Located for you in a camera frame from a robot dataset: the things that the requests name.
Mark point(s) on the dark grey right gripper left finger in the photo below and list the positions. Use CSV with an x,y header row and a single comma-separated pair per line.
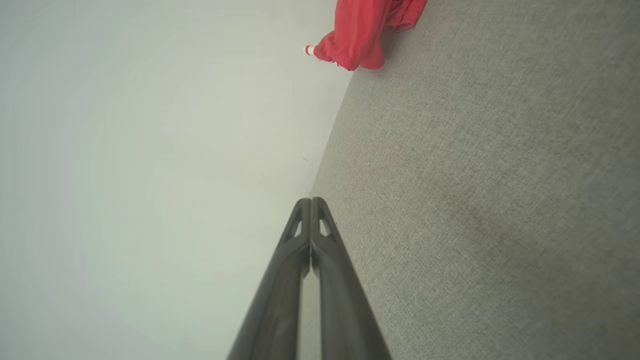
x,y
280,310

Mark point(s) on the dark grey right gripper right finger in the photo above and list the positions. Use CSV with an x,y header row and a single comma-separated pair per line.
x,y
345,320

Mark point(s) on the red Bulls 23 shorts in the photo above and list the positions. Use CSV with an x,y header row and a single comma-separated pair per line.
x,y
357,30

